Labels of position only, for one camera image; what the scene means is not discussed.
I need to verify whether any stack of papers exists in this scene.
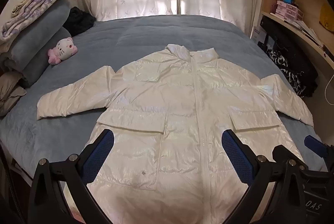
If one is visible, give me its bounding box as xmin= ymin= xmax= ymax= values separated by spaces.
xmin=287 ymin=19 xmax=324 ymax=47

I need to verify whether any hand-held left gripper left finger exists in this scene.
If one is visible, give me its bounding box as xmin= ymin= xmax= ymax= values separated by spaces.
xmin=27 ymin=129 xmax=115 ymax=224

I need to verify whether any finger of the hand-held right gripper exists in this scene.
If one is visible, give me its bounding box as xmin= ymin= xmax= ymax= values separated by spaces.
xmin=304 ymin=135 xmax=334 ymax=162
xmin=273 ymin=144 xmax=309 ymax=173

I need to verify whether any black bag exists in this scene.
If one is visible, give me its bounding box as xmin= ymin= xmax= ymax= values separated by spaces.
xmin=261 ymin=15 xmax=319 ymax=98

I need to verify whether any purple floral folded blanket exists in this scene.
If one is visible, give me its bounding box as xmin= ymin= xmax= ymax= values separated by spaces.
xmin=0 ymin=0 xmax=73 ymax=41

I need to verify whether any white and pink cat plush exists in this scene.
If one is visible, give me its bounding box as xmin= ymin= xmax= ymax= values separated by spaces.
xmin=47 ymin=37 xmax=78 ymax=65

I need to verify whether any white cable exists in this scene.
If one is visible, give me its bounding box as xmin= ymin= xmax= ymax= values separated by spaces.
xmin=325 ymin=75 xmax=334 ymax=107

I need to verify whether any black and white patterned clothing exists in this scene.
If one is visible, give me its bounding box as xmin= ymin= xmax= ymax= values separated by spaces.
xmin=266 ymin=49 xmax=306 ymax=98

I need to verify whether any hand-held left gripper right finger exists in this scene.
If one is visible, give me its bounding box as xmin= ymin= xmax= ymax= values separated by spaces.
xmin=221 ymin=129 xmax=306 ymax=224

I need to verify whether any white cardboard box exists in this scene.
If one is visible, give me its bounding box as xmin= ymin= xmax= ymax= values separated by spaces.
xmin=252 ymin=26 xmax=267 ymax=44

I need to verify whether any yellow item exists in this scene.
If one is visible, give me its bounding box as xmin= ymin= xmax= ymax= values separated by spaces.
xmin=320 ymin=3 xmax=334 ymax=31

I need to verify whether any white puffer jacket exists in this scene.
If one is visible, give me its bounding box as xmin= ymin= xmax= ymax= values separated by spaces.
xmin=37 ymin=44 xmax=315 ymax=224

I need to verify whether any pink drawer organizer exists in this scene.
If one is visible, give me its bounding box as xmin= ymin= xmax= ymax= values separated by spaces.
xmin=275 ymin=0 xmax=304 ymax=21

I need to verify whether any black cloth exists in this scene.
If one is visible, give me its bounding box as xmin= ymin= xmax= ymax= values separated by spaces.
xmin=63 ymin=6 xmax=96 ymax=37

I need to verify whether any grey pillow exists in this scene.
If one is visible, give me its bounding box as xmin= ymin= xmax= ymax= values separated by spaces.
xmin=0 ymin=71 xmax=27 ymax=117

